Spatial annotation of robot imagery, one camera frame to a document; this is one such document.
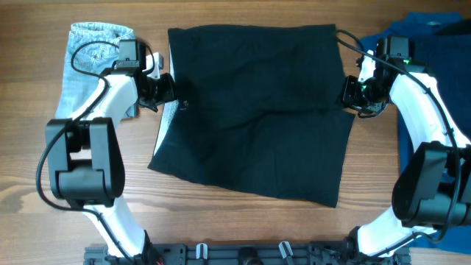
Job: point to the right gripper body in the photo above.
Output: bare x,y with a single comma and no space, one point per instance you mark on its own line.
362,96

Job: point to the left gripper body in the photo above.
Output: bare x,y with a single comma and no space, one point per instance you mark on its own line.
160,92

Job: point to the black shorts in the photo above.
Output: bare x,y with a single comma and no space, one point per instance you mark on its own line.
258,111

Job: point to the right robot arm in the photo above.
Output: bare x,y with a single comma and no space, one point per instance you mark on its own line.
432,194

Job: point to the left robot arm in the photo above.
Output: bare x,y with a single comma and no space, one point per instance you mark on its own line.
81,168

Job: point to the folded light blue jeans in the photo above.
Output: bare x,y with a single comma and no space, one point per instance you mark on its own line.
91,48

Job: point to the dark navy shirt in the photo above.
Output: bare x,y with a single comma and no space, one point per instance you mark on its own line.
449,58

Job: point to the black t-shirt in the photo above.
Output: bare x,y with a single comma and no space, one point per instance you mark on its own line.
459,28

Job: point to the blue polo shirt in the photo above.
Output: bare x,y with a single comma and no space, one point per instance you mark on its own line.
414,25

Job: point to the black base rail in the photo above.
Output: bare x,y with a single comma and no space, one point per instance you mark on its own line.
314,253

